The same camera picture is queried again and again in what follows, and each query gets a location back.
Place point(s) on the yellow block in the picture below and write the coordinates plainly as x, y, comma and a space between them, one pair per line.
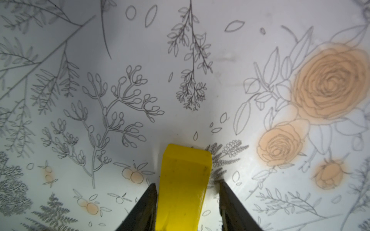
185, 174

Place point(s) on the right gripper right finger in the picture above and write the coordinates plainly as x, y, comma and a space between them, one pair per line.
234, 215

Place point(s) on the floral table mat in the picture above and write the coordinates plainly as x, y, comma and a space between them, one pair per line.
278, 92

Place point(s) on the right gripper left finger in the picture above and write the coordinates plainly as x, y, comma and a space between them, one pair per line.
143, 215

